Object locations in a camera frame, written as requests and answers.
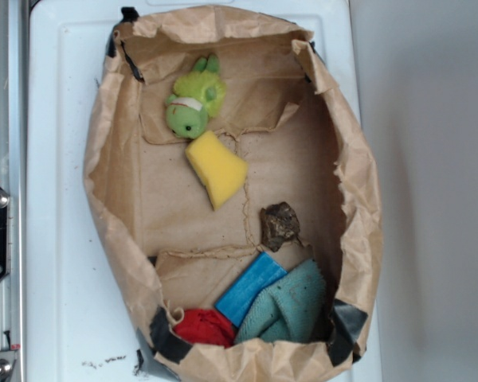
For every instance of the blue rectangular block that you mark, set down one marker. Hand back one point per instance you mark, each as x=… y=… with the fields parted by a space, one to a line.
x=262 y=272

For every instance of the teal cloth towel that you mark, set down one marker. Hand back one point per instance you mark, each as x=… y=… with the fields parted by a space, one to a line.
x=288 y=309

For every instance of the green plush animal toy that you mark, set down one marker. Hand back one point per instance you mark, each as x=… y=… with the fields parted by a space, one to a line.
x=196 y=98

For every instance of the red crumpled cloth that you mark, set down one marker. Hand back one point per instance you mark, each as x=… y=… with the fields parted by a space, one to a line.
x=208 y=327

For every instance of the brown paper bag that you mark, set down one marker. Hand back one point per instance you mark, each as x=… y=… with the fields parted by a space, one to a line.
x=170 y=251

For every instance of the yellow sponge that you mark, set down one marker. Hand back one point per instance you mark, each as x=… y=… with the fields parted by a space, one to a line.
x=219 y=169

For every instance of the aluminium frame rail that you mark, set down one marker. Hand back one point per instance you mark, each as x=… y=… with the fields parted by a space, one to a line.
x=14 y=48

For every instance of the brown rock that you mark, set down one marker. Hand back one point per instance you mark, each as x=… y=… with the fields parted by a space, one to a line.
x=279 y=224

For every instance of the white plastic tray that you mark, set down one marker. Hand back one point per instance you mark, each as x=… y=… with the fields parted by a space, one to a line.
x=76 y=324

